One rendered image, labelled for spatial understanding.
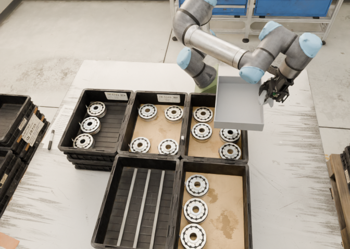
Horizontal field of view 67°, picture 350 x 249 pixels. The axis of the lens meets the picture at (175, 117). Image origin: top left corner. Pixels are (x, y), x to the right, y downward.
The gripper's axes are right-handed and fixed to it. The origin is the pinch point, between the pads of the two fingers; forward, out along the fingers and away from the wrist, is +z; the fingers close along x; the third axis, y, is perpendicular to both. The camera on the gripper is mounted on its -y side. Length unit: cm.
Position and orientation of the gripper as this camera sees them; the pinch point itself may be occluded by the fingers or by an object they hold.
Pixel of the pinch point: (262, 101)
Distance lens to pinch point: 122.1
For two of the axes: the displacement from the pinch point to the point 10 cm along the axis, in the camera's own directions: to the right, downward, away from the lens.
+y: -0.9, 8.0, -5.9
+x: 9.7, 2.0, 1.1
